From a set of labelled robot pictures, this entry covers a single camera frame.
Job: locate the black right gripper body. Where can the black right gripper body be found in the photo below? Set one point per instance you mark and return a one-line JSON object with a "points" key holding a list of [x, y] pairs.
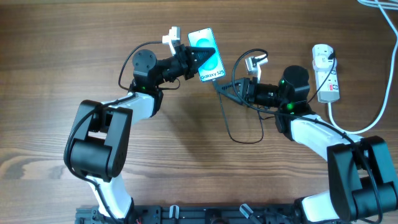
{"points": [[252, 88]]}

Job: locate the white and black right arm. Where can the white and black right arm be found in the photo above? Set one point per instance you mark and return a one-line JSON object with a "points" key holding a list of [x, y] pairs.
{"points": [[361, 175]]}

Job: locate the white charger adapter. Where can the white charger adapter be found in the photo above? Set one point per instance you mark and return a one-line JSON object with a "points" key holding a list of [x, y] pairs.
{"points": [[321, 63]]}

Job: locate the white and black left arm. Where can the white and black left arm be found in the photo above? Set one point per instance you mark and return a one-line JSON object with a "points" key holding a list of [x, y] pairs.
{"points": [[97, 145]]}

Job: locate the white power strip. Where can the white power strip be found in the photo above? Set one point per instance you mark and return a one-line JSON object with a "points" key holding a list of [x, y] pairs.
{"points": [[326, 82]]}

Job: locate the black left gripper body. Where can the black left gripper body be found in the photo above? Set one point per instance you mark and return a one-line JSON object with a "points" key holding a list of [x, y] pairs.
{"points": [[178, 53]]}

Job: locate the black mounting base rail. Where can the black mounting base rail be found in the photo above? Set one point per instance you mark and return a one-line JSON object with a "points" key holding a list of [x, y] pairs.
{"points": [[274, 213]]}

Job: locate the smartphone with teal screen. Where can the smartphone with teal screen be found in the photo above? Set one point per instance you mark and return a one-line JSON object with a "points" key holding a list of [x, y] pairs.
{"points": [[212, 66]]}

